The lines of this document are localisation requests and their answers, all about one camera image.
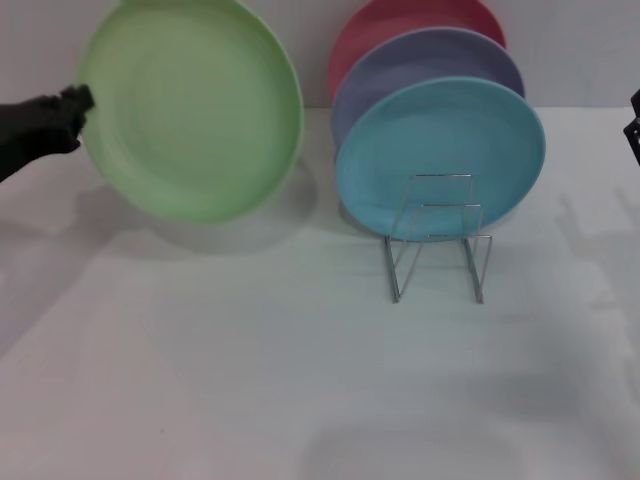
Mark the blue round plate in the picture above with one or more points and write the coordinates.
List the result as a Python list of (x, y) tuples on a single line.
[(425, 135)]

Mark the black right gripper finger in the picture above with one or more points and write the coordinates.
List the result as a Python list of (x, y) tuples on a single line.
[(635, 130)]

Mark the green round plate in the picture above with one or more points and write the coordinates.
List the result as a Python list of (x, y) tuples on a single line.
[(200, 115)]

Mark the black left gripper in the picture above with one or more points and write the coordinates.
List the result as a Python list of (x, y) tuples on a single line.
[(35, 130)]

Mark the purple round plate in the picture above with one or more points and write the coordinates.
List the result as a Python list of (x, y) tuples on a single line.
[(400, 60)]

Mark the red round plate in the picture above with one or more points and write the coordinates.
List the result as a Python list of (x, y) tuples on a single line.
[(360, 30)]

